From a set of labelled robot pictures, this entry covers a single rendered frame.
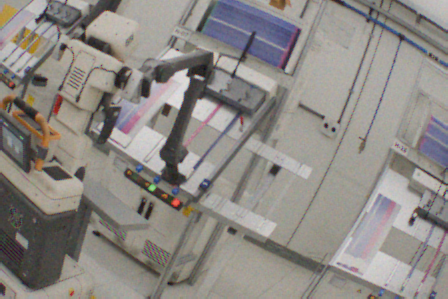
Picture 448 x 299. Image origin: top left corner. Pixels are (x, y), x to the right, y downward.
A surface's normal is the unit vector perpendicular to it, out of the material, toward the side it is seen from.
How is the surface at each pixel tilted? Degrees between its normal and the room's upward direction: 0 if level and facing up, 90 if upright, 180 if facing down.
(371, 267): 44
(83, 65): 82
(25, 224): 90
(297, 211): 90
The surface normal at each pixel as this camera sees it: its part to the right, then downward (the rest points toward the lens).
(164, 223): -0.37, 0.00
